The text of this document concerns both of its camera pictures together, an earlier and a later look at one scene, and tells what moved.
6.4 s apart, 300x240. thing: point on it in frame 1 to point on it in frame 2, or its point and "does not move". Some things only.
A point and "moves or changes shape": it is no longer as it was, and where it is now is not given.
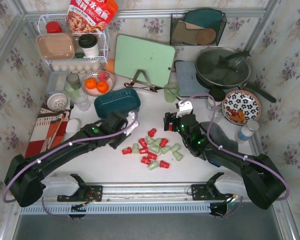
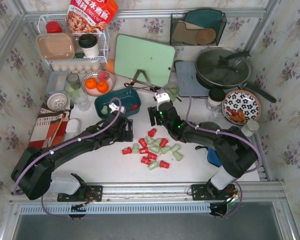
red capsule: [151, 133] does not move
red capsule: [127, 151] does not move
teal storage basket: [122, 101] does not move
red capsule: [170, 127] moves or changes shape
